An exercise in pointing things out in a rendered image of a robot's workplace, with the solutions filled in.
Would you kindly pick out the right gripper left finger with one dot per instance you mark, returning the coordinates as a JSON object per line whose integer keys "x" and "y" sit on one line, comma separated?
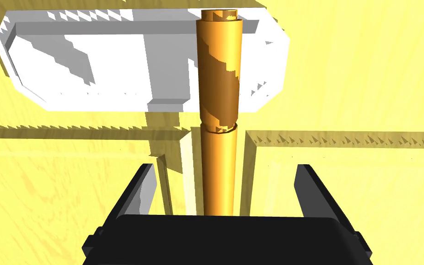
{"x": 138, "y": 195}

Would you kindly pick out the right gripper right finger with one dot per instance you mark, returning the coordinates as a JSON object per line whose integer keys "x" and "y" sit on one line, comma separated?
{"x": 313, "y": 195}

